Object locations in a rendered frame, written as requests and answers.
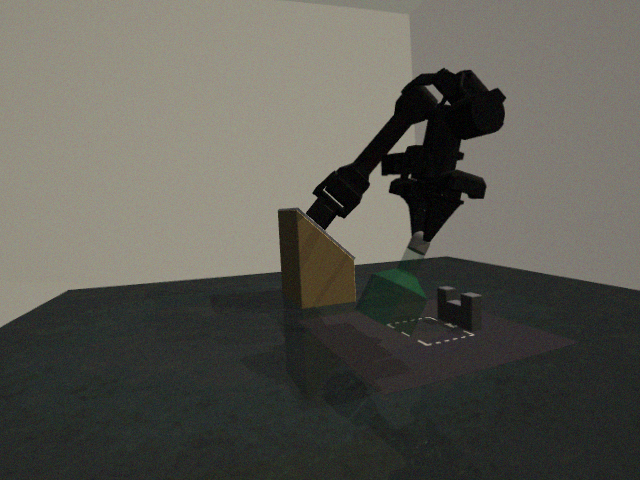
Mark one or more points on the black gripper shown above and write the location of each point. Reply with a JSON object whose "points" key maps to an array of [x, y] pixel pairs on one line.
{"points": [[432, 201]]}

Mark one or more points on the green glass bottle with white cap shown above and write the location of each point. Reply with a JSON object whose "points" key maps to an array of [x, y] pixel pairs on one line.
{"points": [[394, 297]]}

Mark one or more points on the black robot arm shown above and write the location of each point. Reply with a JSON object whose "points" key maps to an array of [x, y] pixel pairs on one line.
{"points": [[474, 111]]}

